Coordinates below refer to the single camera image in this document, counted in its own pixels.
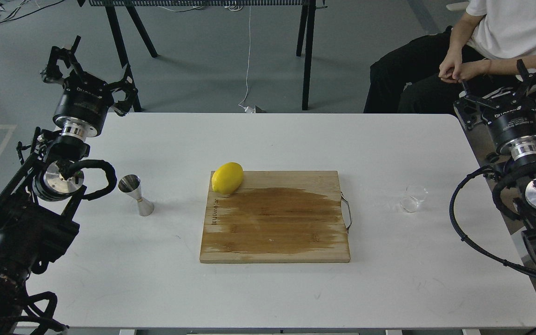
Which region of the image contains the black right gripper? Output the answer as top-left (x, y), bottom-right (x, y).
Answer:
top-left (453, 59), bottom-right (536, 155)

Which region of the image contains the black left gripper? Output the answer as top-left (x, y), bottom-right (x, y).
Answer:
top-left (40, 35), bottom-right (138, 138)

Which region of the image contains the steel double jigger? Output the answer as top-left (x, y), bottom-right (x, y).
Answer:
top-left (118, 174), bottom-right (155, 216)

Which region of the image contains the clear glass measuring cup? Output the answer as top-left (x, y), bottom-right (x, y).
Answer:
top-left (399, 184), bottom-right (429, 213)

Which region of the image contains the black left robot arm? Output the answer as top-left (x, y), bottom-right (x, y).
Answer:
top-left (0, 36), bottom-right (138, 335)

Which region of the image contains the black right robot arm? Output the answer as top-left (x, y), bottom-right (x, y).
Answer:
top-left (449, 60), bottom-right (536, 279)

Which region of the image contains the seated person white shirt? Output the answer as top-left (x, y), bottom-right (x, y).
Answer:
top-left (363, 0), bottom-right (536, 114)

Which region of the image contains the yellow lemon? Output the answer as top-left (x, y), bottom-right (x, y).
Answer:
top-left (211, 162), bottom-right (244, 195)

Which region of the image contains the wooden cutting board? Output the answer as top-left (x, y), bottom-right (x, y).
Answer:
top-left (199, 170), bottom-right (351, 264)

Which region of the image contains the white hanging cable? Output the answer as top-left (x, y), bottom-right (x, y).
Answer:
top-left (238, 6), bottom-right (267, 114)

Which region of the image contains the black frame table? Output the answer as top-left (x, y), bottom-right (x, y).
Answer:
top-left (76, 0), bottom-right (328, 113)

